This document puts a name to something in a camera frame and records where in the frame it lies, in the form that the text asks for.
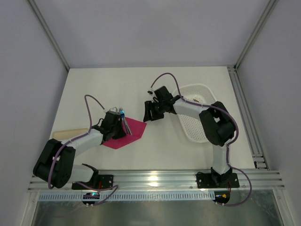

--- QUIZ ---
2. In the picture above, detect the slotted cable duct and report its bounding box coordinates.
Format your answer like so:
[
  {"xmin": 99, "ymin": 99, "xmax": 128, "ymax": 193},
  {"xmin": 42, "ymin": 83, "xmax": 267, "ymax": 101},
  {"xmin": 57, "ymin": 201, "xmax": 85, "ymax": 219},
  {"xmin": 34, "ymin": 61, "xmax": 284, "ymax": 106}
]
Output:
[{"xmin": 38, "ymin": 190, "xmax": 215, "ymax": 202}]

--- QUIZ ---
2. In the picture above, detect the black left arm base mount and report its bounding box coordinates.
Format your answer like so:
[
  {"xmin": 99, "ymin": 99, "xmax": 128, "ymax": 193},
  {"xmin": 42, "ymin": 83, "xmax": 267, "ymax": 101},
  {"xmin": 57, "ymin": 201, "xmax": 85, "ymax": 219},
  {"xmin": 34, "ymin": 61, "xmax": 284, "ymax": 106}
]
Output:
[{"xmin": 71, "ymin": 174, "xmax": 114, "ymax": 190}]

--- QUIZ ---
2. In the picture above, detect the pink paper napkin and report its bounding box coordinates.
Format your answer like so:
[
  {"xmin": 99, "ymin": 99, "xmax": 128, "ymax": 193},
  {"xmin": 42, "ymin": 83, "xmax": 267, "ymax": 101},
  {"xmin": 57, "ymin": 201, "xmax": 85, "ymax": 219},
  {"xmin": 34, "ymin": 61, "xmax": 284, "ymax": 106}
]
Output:
[{"xmin": 103, "ymin": 117, "xmax": 147, "ymax": 150}]

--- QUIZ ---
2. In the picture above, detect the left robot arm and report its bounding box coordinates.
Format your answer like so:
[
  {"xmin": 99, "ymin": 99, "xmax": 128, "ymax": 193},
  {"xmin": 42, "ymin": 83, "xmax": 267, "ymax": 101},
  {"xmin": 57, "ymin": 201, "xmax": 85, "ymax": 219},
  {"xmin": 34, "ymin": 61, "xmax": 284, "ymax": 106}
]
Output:
[{"xmin": 33, "ymin": 111, "xmax": 126, "ymax": 189}]

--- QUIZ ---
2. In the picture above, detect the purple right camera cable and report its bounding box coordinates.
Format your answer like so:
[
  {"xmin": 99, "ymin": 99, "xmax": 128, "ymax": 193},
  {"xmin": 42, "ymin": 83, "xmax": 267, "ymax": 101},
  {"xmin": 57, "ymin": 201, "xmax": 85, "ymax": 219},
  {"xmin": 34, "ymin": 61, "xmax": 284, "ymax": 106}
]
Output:
[{"xmin": 150, "ymin": 73, "xmax": 253, "ymax": 207}]

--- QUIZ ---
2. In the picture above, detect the aluminium frame rail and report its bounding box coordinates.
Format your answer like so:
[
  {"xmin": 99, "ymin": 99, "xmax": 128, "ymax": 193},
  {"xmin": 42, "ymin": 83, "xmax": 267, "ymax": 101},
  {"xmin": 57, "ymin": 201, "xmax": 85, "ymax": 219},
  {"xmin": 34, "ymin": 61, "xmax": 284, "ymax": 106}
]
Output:
[{"xmin": 27, "ymin": 169, "xmax": 286, "ymax": 193}]

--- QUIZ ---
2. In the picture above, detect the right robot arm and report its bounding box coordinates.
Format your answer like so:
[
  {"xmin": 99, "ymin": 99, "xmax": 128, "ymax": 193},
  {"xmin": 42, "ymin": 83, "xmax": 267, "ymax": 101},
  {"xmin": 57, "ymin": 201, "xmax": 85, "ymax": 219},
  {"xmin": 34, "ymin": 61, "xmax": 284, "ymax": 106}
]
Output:
[{"xmin": 143, "ymin": 86, "xmax": 237, "ymax": 187}]

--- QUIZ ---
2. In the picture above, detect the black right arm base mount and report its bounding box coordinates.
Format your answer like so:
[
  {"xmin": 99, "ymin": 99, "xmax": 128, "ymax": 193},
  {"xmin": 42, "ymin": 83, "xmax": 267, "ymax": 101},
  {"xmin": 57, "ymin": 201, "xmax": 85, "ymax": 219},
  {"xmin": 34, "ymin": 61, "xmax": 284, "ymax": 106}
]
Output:
[{"xmin": 196, "ymin": 172, "xmax": 240, "ymax": 188}]

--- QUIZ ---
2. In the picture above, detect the white perforated plastic basket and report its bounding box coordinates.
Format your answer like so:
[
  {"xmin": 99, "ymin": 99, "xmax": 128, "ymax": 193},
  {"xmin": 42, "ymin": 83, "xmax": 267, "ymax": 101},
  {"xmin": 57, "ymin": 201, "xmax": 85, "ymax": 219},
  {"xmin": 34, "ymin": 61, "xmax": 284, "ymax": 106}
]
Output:
[{"xmin": 172, "ymin": 84, "xmax": 217, "ymax": 143}]

